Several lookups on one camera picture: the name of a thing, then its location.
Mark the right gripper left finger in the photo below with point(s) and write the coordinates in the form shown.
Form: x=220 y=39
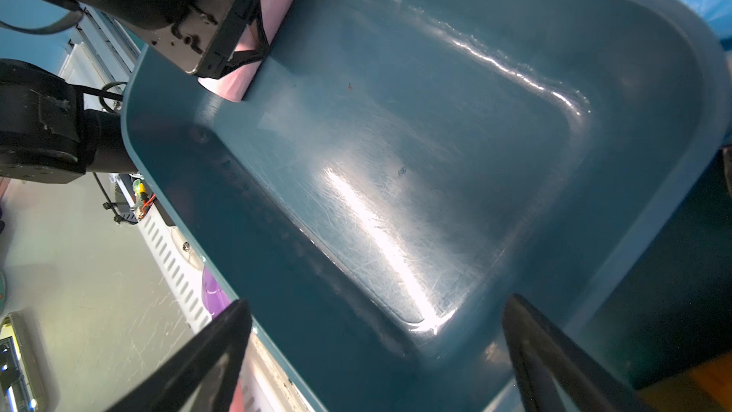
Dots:
x=203 y=373

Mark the orange trash bag roll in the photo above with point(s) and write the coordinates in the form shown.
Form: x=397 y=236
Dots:
x=704 y=387

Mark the left circuit board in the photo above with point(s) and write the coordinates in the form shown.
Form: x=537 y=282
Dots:
x=144 y=198

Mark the teal plastic storage box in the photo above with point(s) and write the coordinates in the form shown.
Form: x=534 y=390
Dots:
x=399 y=168

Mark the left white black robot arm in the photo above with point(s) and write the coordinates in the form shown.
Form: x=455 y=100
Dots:
x=47 y=134

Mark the purple toy shovel pink handle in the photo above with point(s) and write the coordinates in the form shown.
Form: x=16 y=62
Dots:
x=215 y=301

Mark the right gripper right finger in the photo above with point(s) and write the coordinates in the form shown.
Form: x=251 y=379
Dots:
x=545 y=361

